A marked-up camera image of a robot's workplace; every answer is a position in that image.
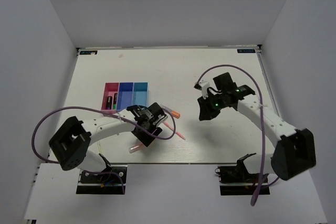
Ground grey orange cap highlighter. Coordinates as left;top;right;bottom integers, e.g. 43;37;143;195
161;105;181;119

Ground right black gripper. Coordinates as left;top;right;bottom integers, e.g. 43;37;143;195
197;92;226;121

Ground dark blue container bin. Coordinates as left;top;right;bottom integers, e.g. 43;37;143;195
116;82;133;111

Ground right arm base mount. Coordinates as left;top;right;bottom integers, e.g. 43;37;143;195
215;153;261;196

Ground pink orange cap highlighter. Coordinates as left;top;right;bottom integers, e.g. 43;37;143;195
128;144;144;153

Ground light blue container bin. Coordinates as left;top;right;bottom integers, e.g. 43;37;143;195
132;82;149;106

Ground left corner label sticker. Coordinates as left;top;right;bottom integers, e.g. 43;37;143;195
79;50;98;55

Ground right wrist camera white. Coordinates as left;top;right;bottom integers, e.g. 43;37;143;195
194;81;210;99

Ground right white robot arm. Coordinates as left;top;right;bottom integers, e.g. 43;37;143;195
194;72;316;183

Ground black purple cap marker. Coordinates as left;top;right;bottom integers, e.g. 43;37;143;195
106;96;113;110

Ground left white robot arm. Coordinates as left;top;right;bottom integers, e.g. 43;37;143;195
49;103;167;182

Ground right corner label sticker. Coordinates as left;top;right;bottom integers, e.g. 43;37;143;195
237;49;256;54

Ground pink container bin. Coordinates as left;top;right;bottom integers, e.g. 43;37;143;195
101;82;119;113

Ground corner label sticker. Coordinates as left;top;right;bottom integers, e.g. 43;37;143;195
79;50;98;55
237;49;256;54

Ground thin pink pen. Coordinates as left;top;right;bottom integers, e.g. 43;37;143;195
163;122;186;141

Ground black green cap marker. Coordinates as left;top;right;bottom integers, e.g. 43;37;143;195
112;92;118;110

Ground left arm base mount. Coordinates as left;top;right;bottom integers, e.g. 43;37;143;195
76;172;124;195

